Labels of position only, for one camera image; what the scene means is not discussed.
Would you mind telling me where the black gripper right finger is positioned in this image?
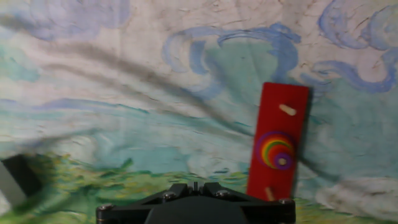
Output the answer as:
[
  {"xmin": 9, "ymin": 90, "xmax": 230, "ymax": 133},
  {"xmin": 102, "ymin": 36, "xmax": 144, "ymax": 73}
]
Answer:
[{"xmin": 195, "ymin": 181, "xmax": 251, "ymax": 206}]

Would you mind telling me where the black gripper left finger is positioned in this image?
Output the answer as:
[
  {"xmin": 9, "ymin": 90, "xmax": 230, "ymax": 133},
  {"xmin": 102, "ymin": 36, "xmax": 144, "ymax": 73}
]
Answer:
[{"xmin": 141, "ymin": 181, "xmax": 197, "ymax": 206}]

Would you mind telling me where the red Hanoi base with pegs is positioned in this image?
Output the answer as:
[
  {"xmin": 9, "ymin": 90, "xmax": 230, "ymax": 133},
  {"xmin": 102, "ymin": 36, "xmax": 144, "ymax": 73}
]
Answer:
[{"xmin": 245, "ymin": 82, "xmax": 310, "ymax": 202}]

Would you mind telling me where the grey emergency stop button box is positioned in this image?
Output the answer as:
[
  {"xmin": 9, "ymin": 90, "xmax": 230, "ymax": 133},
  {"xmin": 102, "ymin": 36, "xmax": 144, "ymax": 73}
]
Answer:
[{"xmin": 0, "ymin": 154, "xmax": 43, "ymax": 210}]

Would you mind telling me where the red Hanoi ring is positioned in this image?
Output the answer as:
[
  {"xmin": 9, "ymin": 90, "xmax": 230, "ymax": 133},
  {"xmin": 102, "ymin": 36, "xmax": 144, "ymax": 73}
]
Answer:
[{"xmin": 269, "ymin": 145, "xmax": 295, "ymax": 170}]

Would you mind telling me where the large orange Hanoi ring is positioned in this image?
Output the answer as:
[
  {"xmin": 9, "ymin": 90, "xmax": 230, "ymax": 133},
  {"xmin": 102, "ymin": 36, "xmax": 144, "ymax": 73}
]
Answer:
[{"xmin": 259, "ymin": 134, "xmax": 296, "ymax": 170}]

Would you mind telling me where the yellow Hanoi ring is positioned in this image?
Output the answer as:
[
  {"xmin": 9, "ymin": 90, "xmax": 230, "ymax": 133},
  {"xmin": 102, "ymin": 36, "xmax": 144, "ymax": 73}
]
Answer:
[{"xmin": 265, "ymin": 139, "xmax": 295, "ymax": 168}]

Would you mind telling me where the large purple Hanoi ring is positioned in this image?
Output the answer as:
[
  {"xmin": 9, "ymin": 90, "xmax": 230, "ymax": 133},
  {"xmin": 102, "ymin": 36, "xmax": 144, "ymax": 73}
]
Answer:
[{"xmin": 255, "ymin": 130, "xmax": 297, "ymax": 170}]

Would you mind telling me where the green blue painted cloth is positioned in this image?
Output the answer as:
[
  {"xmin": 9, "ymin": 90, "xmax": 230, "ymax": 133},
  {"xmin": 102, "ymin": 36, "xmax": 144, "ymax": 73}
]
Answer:
[{"xmin": 0, "ymin": 0, "xmax": 398, "ymax": 224}]

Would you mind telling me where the small orange Hanoi ring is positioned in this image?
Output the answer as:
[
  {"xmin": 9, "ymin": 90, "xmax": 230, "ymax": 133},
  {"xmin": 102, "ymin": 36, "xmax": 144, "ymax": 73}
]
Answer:
[{"xmin": 267, "ymin": 142, "xmax": 295, "ymax": 169}]

